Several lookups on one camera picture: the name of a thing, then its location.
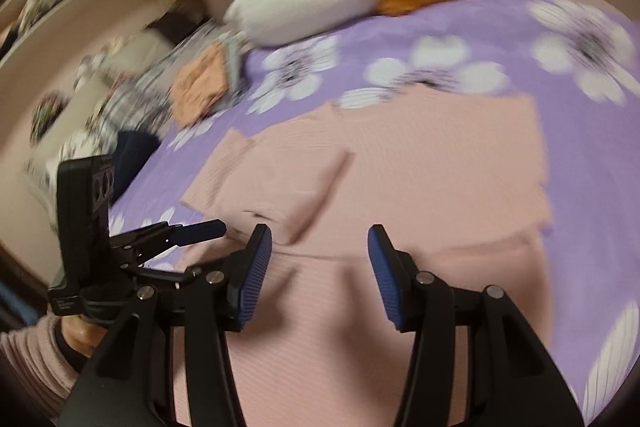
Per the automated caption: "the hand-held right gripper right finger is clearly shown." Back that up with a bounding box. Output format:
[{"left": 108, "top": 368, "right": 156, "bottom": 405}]
[{"left": 367, "top": 224, "right": 586, "bottom": 427}]

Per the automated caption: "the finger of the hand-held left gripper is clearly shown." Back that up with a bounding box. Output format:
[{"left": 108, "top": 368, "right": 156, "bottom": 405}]
[
  {"left": 131, "top": 248, "right": 249, "bottom": 286},
  {"left": 110, "top": 219, "right": 226, "bottom": 266}
]

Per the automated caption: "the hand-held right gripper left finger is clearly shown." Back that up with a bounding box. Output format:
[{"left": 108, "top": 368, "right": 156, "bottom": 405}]
[{"left": 59, "top": 224, "right": 274, "bottom": 427}]

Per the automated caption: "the pink ribbed garment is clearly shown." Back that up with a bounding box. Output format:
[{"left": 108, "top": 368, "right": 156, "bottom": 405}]
[{"left": 167, "top": 94, "right": 557, "bottom": 427}]

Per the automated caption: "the person's left forearm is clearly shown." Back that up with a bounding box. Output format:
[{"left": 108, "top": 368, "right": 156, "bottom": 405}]
[{"left": 0, "top": 313, "right": 109, "bottom": 423}]

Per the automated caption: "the pile of clothes orange top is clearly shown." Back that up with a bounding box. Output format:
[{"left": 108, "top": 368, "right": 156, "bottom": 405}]
[{"left": 60, "top": 26, "right": 252, "bottom": 160}]

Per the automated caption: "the dark navy cloth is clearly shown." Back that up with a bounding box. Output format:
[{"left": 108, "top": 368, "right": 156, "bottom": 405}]
[{"left": 112, "top": 130, "right": 162, "bottom": 204}]

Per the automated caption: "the patterned round bundle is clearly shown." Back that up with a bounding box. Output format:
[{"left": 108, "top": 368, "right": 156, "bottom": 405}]
[{"left": 30, "top": 92, "right": 72, "bottom": 144}]

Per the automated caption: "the peach cloth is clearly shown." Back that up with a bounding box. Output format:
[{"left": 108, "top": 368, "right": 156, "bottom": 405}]
[{"left": 169, "top": 42, "right": 232, "bottom": 126}]

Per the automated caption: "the small white plush toy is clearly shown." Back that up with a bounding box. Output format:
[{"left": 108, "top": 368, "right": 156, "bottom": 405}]
[{"left": 75, "top": 49, "right": 133, "bottom": 88}]

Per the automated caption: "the purple floral bed sheet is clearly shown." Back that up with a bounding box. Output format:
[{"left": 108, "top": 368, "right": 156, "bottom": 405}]
[{"left": 106, "top": 0, "right": 640, "bottom": 427}]

